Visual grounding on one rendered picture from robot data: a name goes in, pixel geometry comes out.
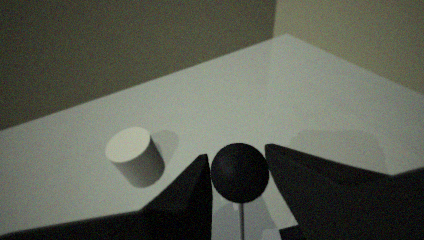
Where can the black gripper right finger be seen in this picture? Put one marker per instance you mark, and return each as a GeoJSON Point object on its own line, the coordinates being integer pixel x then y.
{"type": "Point", "coordinates": [333, 201]}

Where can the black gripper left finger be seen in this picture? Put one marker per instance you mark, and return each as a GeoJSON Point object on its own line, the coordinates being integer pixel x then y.
{"type": "Point", "coordinates": [182, 211]}

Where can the grey cylinder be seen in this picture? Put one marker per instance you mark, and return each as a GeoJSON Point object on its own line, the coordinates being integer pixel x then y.
{"type": "Point", "coordinates": [134, 153]}

